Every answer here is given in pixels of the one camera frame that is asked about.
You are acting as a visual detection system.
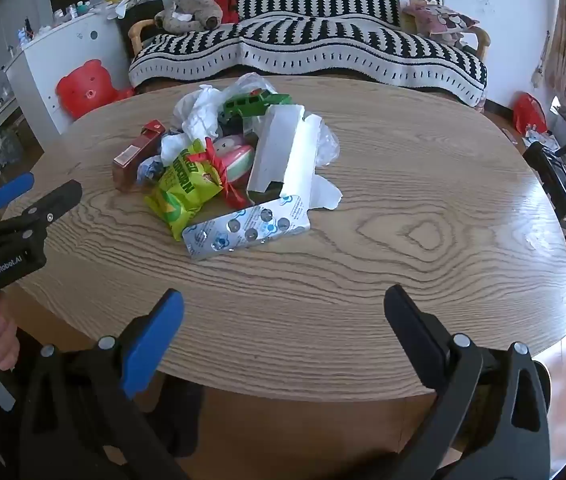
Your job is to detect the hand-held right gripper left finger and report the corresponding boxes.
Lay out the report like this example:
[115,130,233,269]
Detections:
[20,287,186,480]

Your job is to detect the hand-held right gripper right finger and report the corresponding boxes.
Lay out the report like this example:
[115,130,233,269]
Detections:
[383,284,554,480]

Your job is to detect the red ribbon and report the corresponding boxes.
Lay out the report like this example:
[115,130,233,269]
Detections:
[204,137,250,207]

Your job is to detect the pink plush toy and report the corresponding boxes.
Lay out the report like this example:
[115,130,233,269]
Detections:
[213,136,256,183]

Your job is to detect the red and brown box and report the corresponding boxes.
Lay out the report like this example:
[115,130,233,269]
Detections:
[112,120,166,192]

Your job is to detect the blue-grey crumpled wrapper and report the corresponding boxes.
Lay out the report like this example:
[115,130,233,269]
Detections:
[136,155,164,186]

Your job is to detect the red bag at left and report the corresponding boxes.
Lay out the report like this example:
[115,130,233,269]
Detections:
[54,59,134,122]

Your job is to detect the green snack bag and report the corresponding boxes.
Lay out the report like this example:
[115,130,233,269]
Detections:
[144,139,224,237]

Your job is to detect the white cabinet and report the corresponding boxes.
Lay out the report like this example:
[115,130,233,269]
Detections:
[3,7,134,136]

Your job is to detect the silver blister pack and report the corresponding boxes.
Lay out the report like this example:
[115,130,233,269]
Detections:
[181,195,310,261]

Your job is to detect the white torn paper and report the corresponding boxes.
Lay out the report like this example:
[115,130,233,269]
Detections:
[310,172,344,211]

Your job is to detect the white crumpled paper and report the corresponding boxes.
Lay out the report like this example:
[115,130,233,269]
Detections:
[160,85,225,166]

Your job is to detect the cluster of small bottles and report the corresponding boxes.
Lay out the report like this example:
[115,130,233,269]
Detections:
[52,0,95,23]

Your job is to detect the clear plastic wrapper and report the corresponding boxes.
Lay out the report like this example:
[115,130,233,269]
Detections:
[313,117,341,168]

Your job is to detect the black wooden chair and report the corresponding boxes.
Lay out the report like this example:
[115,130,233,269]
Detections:
[523,117,566,233]

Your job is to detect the wooden sofa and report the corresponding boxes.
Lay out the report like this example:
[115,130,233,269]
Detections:
[128,19,492,106]

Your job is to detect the white cardboard box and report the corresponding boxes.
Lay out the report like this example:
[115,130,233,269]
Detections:
[247,104,324,208]

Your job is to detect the black bag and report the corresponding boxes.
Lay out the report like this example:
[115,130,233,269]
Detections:
[116,2,166,53]

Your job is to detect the green toy bus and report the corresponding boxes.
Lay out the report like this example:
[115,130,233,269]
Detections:
[220,89,304,123]

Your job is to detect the red plastic bag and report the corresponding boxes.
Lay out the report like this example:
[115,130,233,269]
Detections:
[513,91,550,136]

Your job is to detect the clear plastic bag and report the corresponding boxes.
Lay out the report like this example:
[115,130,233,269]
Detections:
[223,72,276,101]

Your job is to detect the brown plush bear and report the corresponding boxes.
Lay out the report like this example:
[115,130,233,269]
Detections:
[154,0,224,36]

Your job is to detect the red dotted cushion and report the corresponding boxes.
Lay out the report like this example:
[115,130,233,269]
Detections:
[208,0,241,25]

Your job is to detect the striped blanket sofa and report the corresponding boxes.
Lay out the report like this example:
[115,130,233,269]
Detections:
[128,0,488,108]

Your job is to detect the pink printed pillow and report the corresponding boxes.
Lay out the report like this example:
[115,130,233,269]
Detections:
[400,0,480,48]

